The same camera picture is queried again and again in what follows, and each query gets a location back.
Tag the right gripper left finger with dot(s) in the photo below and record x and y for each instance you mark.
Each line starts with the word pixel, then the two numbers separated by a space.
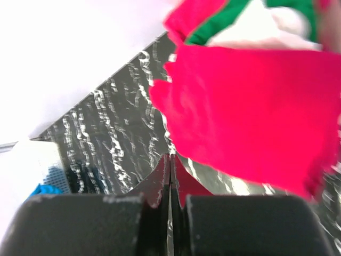
pixel 153 222

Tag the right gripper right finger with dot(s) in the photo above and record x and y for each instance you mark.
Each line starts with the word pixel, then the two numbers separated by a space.
pixel 182 184

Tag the red t-shirt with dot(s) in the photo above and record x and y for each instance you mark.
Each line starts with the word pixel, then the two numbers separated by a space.
pixel 266 116

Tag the stack of folded shirts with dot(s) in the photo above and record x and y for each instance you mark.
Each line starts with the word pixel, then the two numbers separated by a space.
pixel 303 25

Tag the black marble pattern mat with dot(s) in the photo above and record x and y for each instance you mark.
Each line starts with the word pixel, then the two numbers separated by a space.
pixel 113 138

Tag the blue crumpled t-shirt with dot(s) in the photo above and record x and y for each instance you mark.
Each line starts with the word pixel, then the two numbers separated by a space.
pixel 45 189

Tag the white plastic basket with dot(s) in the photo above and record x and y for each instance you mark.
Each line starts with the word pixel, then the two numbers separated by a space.
pixel 39 163

